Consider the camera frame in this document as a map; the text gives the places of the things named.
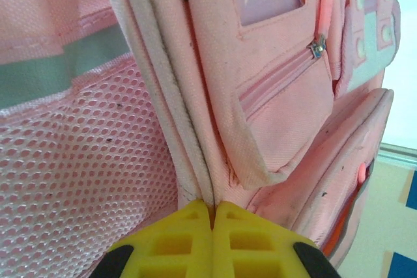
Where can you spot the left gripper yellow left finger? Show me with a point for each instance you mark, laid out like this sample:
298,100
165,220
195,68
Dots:
169,248

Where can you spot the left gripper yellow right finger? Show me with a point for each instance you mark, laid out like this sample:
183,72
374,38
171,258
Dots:
254,248

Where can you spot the pink school backpack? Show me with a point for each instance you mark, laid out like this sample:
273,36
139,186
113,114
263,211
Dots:
277,112

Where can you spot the aluminium table edge rail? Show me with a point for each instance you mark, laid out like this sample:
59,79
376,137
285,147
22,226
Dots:
400,156

